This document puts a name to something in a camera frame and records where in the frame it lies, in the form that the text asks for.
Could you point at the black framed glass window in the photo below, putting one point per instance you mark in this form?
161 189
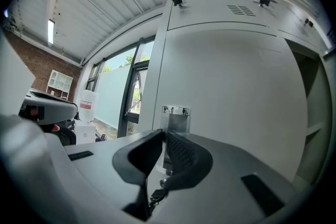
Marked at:
113 91

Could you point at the grey metal locker cabinet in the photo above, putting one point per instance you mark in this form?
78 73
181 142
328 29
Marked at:
210 15

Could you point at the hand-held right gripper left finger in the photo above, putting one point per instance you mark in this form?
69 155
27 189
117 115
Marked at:
131 162

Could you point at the long ceiling light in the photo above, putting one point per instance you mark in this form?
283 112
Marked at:
50 31

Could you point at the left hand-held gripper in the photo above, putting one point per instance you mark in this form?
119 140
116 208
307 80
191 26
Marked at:
51 128

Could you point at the white cardboard box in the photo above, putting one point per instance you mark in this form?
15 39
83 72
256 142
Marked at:
85 132

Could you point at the white hutch desk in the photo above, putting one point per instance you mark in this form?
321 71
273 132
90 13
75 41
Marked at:
60 84

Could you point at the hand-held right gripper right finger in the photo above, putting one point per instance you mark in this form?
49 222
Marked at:
189 162

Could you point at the white canister with red label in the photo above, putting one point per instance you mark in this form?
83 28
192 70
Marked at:
88 105

